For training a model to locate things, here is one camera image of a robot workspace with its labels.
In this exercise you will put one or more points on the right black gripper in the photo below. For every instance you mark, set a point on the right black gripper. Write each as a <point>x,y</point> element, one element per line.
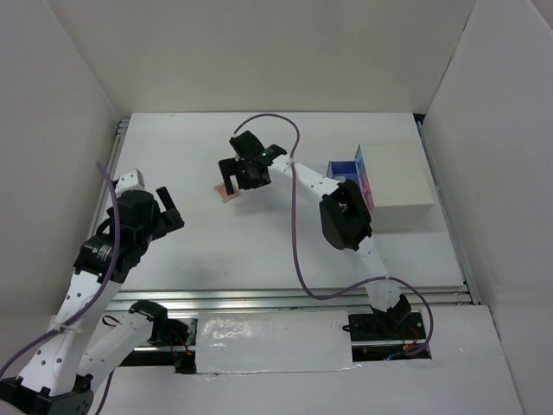
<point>231,164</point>

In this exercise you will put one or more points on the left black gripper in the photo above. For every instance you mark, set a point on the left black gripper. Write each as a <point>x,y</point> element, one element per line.
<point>168,220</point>

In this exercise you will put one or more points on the blue drawer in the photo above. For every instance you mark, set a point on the blue drawer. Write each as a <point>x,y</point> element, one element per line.
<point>359,159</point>

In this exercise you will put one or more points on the pink drawer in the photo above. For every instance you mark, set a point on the pink drawer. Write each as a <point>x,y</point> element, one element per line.
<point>366,190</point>

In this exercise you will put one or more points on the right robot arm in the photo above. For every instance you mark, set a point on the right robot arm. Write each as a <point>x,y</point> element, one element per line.
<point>346,223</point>

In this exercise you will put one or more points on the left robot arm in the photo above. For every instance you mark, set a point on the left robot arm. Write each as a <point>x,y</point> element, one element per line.
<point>66,370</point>

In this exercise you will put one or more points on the white cover plate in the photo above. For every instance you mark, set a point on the white cover plate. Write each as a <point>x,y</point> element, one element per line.
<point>282,342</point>

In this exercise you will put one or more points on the white drawer cabinet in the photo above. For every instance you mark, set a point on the white drawer cabinet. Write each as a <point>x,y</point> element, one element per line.
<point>400,190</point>

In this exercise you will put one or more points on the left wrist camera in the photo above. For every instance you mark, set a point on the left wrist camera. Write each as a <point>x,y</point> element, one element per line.
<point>131,180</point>

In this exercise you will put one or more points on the aluminium rail frame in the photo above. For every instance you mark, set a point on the aluminium rail frame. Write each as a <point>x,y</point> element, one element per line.
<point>236,256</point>

